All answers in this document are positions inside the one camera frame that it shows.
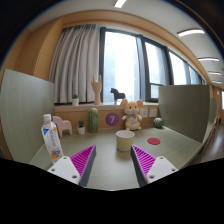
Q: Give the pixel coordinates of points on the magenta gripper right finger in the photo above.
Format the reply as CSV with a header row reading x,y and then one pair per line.
x,y
148,167

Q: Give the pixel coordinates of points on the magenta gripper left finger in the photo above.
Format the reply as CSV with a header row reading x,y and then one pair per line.
x,y
76,168

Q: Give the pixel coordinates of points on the clear plastic water bottle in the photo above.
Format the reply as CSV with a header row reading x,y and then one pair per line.
x,y
51,138

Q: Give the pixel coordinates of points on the red round coaster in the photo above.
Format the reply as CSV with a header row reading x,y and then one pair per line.
x,y
153,141

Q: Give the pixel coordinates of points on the cream paper cup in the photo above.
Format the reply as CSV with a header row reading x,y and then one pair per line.
x,y
124,140

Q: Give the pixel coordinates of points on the small potted plant on table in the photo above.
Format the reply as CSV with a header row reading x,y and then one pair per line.
x,y
81,127

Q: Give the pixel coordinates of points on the pink wooden horse figurine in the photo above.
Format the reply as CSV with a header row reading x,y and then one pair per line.
x,y
62,125

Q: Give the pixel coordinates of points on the round green ceramic cactus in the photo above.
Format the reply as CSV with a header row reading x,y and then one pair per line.
x,y
158,122

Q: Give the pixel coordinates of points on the plush mouse toy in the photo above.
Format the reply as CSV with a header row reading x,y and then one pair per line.
x,y
132,117

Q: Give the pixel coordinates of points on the tall green ceramic cactus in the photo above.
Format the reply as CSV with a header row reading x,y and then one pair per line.
x,y
93,120

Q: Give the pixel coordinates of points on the purple number seven sticker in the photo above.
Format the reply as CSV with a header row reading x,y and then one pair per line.
x,y
112,119

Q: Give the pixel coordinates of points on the small potted plant on sill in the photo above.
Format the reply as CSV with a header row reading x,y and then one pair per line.
x,y
75,100

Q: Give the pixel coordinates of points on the right green partition panel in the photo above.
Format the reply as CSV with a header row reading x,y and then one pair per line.
x,y
185,109

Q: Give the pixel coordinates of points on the green partition panel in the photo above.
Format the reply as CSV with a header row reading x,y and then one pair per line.
x,y
24,100
185,109

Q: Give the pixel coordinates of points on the wooden hand sculpture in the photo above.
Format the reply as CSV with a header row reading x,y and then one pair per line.
x,y
97,87

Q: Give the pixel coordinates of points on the left green partition panel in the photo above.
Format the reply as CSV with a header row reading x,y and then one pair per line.
x,y
24,100

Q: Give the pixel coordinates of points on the grey curtain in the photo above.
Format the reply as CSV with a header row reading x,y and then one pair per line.
x,y
75,63

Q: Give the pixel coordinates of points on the white wall socket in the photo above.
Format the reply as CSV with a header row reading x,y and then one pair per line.
x,y
148,112

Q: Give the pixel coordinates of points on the black window frame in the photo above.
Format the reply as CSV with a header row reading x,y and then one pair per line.
x,y
137,66

